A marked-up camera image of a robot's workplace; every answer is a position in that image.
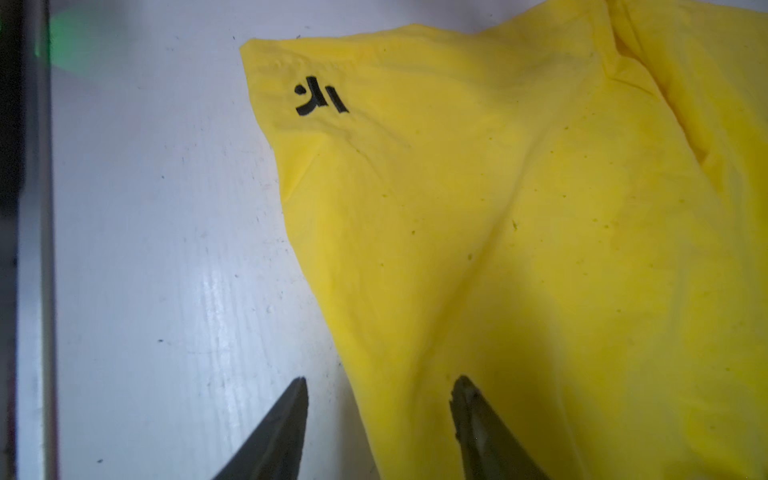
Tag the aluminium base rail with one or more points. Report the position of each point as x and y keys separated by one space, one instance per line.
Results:
x=26 y=25

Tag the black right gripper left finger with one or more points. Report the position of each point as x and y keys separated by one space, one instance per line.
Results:
x=274 y=449

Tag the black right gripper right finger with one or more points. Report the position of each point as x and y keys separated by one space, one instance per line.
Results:
x=488 y=448

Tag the yellow shorts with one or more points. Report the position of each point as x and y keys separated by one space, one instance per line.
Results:
x=569 y=208

